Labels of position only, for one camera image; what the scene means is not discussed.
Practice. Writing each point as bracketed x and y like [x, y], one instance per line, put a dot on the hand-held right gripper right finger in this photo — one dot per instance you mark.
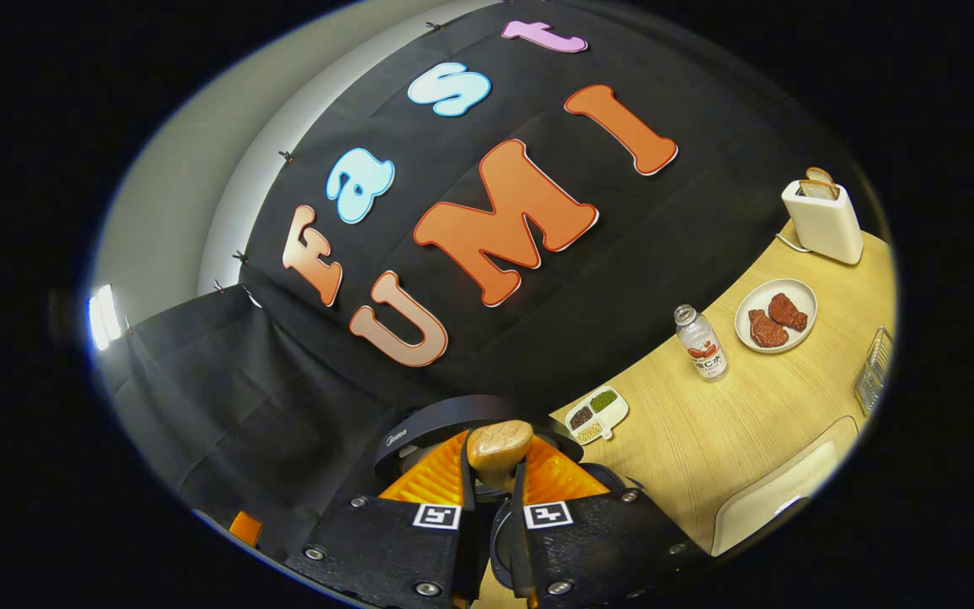
[520, 550]

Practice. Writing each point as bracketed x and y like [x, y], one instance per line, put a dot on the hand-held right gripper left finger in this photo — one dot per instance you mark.
[469, 550]

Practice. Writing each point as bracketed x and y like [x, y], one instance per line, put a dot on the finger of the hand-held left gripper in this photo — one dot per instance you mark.
[245, 529]

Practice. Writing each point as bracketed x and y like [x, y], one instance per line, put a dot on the wooden spoon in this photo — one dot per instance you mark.
[499, 448]

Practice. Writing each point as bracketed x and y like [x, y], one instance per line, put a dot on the black and silver rice cooker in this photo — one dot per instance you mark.
[427, 423]

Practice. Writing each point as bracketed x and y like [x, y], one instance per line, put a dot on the white divided bean dish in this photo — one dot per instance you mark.
[597, 414]

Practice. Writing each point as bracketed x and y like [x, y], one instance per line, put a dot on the clear drink bottle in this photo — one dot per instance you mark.
[702, 347]

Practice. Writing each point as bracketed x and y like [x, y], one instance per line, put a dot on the red meat piece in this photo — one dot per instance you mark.
[767, 330]
[789, 312]

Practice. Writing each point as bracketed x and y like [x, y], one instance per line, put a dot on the white round plate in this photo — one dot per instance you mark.
[753, 296]

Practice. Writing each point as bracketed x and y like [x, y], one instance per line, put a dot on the white toaster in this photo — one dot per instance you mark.
[829, 228]

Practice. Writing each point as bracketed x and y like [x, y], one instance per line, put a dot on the toast bread slice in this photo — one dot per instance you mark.
[820, 175]
[818, 190]

